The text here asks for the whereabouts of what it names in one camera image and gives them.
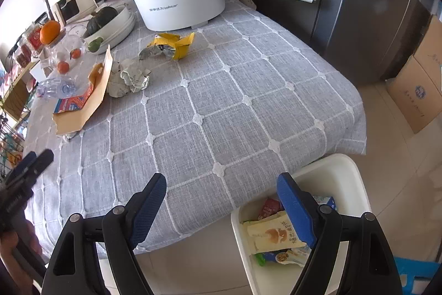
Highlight dark blue carton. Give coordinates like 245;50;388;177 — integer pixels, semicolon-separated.
313;195;337;210

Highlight brown cardboard envelope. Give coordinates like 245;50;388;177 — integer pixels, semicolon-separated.
52;46;113;136

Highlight cream snack pouch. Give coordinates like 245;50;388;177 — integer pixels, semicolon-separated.
243;210;306;255

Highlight red snack packet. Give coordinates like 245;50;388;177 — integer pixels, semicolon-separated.
53;84;94;114

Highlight green snack bag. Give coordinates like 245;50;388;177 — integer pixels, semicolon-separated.
254;252;277;267

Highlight clear plastic bottle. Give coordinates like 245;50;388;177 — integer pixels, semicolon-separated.
36;75;87;99

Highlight red drink can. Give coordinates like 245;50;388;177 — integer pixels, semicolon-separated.
257;198;283;220

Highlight white printed wrapper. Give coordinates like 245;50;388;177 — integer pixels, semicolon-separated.
106;58;151;98

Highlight yellow foil wrapper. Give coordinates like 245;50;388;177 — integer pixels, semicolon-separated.
139;32;195;61

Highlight left hand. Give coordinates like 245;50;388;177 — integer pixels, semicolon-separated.
1;221;42;294

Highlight red labelled spice jar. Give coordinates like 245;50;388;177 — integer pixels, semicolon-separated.
25;24;43;55

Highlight green lime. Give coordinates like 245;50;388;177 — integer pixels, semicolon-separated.
88;37;103;53

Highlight large orange fruit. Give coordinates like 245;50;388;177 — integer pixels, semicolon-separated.
40;19;61;45

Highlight cream bowl with plates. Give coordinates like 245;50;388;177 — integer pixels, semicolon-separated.
85;4;136;55

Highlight cardboard box stack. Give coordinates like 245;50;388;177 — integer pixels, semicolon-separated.
386;16;442;133

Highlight dark green pumpkin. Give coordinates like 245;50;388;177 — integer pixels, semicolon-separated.
83;6;118;37

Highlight grey checked tablecloth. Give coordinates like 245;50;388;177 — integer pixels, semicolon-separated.
25;0;366;256

